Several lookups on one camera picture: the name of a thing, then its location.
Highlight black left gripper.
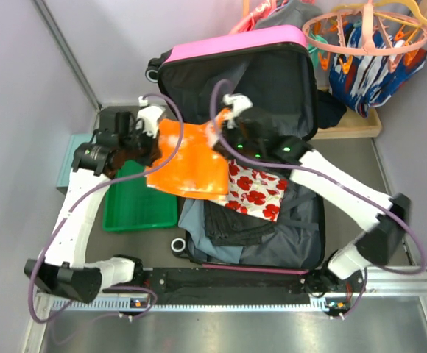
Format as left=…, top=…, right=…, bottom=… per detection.
left=119, top=123, right=160, bottom=168

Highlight pink hard-shell suitcase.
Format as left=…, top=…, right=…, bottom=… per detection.
left=145, top=25, right=325, bottom=270

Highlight orange white tie-dye garment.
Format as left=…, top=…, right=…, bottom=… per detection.
left=147, top=110, right=228, bottom=202

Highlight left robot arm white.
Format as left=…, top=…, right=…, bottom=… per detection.
left=24, top=105, right=166, bottom=303

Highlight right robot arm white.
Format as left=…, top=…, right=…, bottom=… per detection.
left=210, top=107, right=412, bottom=291

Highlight light blue metal box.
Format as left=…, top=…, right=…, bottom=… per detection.
left=56, top=134, right=92, bottom=194

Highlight green plastic tray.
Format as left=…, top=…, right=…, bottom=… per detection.
left=102, top=177, right=177, bottom=232

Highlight red poppy floral garment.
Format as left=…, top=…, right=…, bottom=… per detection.
left=214, top=160, right=288, bottom=222

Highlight dark navy folded garment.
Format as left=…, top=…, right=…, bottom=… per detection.
left=317, top=90, right=347, bottom=129

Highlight light blue grey garment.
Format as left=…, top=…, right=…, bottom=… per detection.
left=178, top=199, right=243, bottom=264

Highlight teal green garment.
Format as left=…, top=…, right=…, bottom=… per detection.
left=307, top=32, right=328, bottom=69

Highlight coral pink patterned garment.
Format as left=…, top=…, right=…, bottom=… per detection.
left=229, top=0, right=278, bottom=35

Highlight black denim garment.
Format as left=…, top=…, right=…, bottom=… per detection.
left=204, top=201, right=274, bottom=246

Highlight grey hanging garment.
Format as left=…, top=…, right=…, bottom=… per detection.
left=253, top=1, right=323, bottom=30

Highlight blue white patterned garment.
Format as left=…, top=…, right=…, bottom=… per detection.
left=327, top=21, right=427, bottom=118

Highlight pink round clip hanger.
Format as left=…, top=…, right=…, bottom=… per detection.
left=302, top=2, right=427, bottom=71

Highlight yellow clothes hanger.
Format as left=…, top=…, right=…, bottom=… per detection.
left=332, top=0, right=427, bottom=27

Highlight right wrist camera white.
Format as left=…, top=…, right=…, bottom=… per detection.
left=222, top=93, right=253, bottom=116

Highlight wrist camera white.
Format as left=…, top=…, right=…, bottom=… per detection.
left=135, top=96, right=166, bottom=138
left=222, top=93, right=253, bottom=116

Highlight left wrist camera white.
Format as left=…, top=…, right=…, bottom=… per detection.
left=135, top=96, right=166, bottom=138

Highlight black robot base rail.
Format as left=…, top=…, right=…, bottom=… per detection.
left=103, top=268, right=363, bottom=306

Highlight slotted grey cable duct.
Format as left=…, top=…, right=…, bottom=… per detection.
left=51, top=293, right=350, bottom=313

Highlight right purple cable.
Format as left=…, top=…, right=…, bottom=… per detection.
left=210, top=79, right=427, bottom=320

